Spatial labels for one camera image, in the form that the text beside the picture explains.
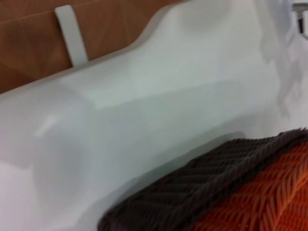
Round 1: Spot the dark brown woven basket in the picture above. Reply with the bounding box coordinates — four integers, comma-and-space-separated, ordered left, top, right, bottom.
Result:
97, 128, 308, 231

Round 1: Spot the orange woven basket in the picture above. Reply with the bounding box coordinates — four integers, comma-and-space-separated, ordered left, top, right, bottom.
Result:
190, 144, 308, 231

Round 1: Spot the white table leg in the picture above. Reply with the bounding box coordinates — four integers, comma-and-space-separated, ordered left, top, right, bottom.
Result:
54, 5, 89, 67

